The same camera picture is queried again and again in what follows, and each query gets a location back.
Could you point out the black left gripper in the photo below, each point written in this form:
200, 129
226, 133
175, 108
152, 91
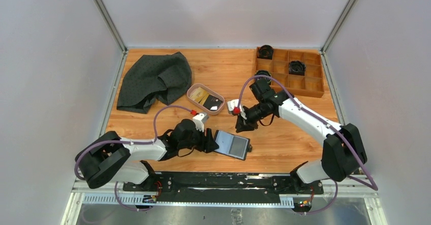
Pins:
208, 146

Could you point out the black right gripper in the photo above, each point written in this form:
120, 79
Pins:
249, 126

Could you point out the black leather card holder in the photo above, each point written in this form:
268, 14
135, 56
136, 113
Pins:
232, 145

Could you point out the pink oval plastic tray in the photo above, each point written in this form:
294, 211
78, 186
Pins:
211, 92

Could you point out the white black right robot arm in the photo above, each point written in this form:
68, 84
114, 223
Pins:
343, 151

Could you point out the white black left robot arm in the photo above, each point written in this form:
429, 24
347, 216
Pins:
113, 158

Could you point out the black VIP credit card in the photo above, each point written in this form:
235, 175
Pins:
212, 103

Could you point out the gold credit card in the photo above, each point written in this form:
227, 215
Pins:
197, 94
203, 99

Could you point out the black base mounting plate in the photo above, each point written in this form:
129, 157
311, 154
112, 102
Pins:
209, 187

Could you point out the rolled dark belt top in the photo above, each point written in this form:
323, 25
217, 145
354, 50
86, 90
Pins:
265, 52

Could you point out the dark green dotted cloth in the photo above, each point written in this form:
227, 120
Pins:
152, 78

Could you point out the wooden compartment organizer box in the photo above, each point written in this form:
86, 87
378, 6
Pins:
309, 85

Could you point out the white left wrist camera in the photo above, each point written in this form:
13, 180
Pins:
199, 120

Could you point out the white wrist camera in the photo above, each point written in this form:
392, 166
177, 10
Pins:
235, 108
199, 120

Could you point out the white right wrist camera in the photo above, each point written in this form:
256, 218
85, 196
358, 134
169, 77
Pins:
235, 108

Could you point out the aluminium frame rail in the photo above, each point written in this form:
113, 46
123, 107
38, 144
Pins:
348, 202

